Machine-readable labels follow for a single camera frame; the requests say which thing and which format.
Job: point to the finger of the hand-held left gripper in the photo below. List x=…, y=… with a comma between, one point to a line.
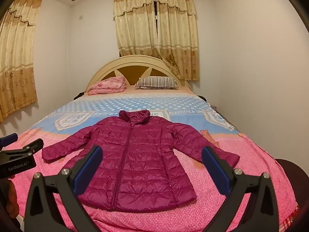
x=8, y=140
x=32, y=146

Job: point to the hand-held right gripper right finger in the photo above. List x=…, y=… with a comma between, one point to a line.
x=216, y=171

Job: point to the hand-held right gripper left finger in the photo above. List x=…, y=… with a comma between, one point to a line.
x=88, y=171

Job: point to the magenta quilted puffer jacket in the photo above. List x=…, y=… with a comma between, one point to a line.
x=140, y=159

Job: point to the person's left hand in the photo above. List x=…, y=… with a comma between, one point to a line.
x=14, y=198

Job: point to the bed with pink blue bedspread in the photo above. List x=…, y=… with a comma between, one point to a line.
x=241, y=164

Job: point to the dark bedside object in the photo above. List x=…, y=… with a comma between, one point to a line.
x=204, y=98
x=79, y=95

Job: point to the wide beige patterned curtain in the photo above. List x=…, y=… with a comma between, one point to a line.
x=17, y=65

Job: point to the dark round object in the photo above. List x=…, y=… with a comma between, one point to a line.
x=293, y=186

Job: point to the folded pink floral quilt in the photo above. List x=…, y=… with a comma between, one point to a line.
x=107, y=85

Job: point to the cream wooden headboard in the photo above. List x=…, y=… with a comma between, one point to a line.
x=108, y=70

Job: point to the striped pillow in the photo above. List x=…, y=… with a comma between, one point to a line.
x=157, y=82

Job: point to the beige patterned curtain panel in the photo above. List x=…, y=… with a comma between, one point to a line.
x=135, y=26
x=178, y=33

